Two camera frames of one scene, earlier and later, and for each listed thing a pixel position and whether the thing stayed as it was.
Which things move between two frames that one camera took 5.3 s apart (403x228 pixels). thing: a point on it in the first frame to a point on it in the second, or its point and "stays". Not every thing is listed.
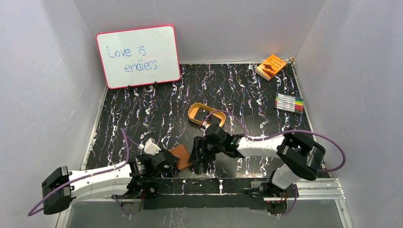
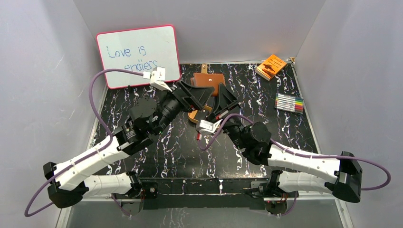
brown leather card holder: [181, 151] to [205, 79]
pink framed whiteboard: [139, 56] stays
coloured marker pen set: [289, 103] stays
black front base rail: [207, 193] stays
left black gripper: [168, 158] to [183, 98]
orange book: [269, 67] stays
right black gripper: [199, 142] to [226, 102]
